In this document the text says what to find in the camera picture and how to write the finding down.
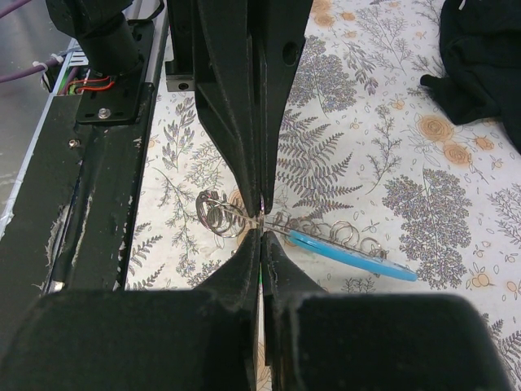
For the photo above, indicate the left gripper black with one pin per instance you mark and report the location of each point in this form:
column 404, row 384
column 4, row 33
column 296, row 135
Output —
column 242, row 80

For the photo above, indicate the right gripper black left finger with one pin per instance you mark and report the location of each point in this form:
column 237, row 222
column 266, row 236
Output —
column 198, row 339

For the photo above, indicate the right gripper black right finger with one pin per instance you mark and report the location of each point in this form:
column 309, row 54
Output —
column 316, row 340

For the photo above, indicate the floral table mat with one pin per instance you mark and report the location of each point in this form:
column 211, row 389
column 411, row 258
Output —
column 365, row 156

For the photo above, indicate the black cloth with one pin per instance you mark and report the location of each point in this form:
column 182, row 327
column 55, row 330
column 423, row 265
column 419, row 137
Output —
column 480, row 50

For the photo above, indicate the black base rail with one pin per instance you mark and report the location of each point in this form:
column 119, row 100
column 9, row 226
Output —
column 71, row 220

